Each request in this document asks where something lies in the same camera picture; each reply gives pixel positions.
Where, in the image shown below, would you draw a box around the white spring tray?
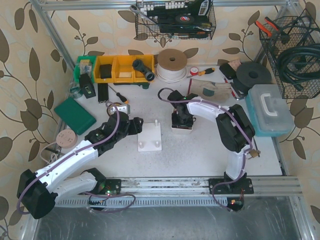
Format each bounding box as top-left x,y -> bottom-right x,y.
171,123 -> 193,135

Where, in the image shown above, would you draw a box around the white cable spool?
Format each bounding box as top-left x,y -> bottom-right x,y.
156,48 -> 188,84

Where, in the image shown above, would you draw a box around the silver wrench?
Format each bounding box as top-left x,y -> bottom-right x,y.
129,5 -> 158,25

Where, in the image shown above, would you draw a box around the green storage bin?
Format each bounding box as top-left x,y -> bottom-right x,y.
73,56 -> 97,83

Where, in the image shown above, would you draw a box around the yellow storage bin row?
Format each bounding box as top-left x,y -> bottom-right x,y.
93,54 -> 155,84

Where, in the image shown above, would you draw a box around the teal clear toolbox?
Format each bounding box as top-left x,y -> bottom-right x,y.
245,84 -> 295,137

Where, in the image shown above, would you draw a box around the orange handled pliers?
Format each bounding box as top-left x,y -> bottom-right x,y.
254,16 -> 280,36

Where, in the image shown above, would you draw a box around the red handled tool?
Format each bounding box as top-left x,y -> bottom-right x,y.
222,77 -> 239,101

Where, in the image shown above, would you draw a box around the yellow black screwdriver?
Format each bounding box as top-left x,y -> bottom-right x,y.
187,67 -> 215,78

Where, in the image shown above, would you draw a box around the wire basket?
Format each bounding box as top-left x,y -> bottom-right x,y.
254,15 -> 320,99
132,0 -> 216,42

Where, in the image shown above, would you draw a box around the black aluminium extrusion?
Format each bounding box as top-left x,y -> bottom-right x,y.
97,83 -> 109,104

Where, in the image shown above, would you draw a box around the brown tape roll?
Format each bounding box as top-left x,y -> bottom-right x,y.
106,102 -> 122,116

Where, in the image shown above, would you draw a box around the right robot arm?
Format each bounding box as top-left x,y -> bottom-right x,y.
167,90 -> 255,194

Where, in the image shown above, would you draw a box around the black coiled hose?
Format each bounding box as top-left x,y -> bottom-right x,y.
276,43 -> 320,86

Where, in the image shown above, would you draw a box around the aluminium front rail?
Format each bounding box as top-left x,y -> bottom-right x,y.
54,173 -> 302,208

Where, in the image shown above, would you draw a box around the right wire basket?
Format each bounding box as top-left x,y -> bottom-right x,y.
254,15 -> 320,99

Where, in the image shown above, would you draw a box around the black pipe fitting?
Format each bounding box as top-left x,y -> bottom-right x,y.
132,59 -> 155,82

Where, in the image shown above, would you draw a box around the top wire basket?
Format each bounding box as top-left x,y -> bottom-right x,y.
132,0 -> 216,42

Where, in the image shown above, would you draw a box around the black sanding block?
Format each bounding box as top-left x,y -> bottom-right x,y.
219,63 -> 237,80

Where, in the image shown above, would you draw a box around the white peg fixture plate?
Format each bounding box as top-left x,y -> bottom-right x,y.
137,119 -> 162,152

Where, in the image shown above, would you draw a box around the yellow handled screwdriver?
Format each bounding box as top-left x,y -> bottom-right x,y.
108,85 -> 129,104

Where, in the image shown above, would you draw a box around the red white tape roll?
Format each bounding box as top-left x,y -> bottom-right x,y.
190,67 -> 199,76

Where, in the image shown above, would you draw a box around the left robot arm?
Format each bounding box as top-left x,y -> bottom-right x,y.
17,111 -> 144,219

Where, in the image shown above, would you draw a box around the black disc spool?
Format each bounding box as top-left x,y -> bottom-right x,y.
233,61 -> 272,94

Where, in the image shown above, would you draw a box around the black green meter device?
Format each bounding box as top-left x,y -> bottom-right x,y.
79,73 -> 96,99

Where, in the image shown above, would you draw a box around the glass jar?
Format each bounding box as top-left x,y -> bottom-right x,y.
69,82 -> 83,99

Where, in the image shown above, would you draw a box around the beige work glove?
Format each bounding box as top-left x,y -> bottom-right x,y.
188,78 -> 232,103

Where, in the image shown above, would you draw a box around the green notebook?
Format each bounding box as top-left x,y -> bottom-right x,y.
54,97 -> 97,135

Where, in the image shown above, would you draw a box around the pink sanding disc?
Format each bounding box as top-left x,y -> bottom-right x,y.
56,128 -> 78,149

